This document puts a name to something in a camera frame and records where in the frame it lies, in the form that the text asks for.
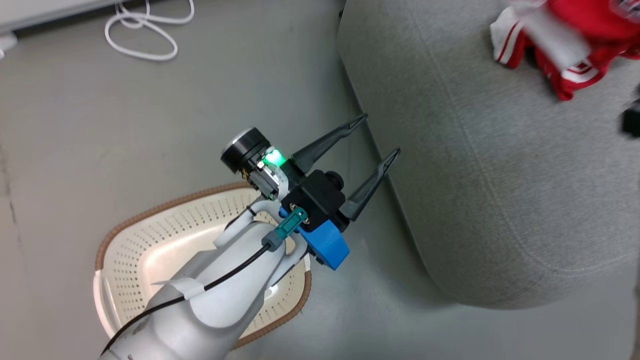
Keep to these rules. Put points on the black camera with blue mount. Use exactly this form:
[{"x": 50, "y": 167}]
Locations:
[{"x": 317, "y": 200}]

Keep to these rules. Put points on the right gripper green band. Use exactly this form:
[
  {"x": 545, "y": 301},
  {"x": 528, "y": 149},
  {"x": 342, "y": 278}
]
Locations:
[{"x": 247, "y": 150}]

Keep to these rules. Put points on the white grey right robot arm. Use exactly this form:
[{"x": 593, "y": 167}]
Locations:
[{"x": 225, "y": 305}]

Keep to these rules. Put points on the white wall plug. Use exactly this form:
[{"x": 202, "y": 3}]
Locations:
[{"x": 6, "y": 45}]

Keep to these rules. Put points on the red and white garment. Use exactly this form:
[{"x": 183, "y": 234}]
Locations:
[{"x": 580, "y": 30}]

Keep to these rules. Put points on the cream perforated laundry basket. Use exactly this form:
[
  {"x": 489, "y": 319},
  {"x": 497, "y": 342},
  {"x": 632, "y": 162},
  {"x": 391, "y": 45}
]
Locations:
[{"x": 150, "y": 240}]

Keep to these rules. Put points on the black object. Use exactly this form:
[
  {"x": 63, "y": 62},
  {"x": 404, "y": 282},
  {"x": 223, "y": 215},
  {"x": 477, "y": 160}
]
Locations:
[{"x": 632, "y": 120}]

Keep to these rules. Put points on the grey fabric sofa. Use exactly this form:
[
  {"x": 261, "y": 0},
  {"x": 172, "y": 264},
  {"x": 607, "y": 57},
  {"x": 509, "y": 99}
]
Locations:
[{"x": 500, "y": 175}]

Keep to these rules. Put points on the wall baseboard rail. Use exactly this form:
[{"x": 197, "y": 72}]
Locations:
[{"x": 40, "y": 12}]

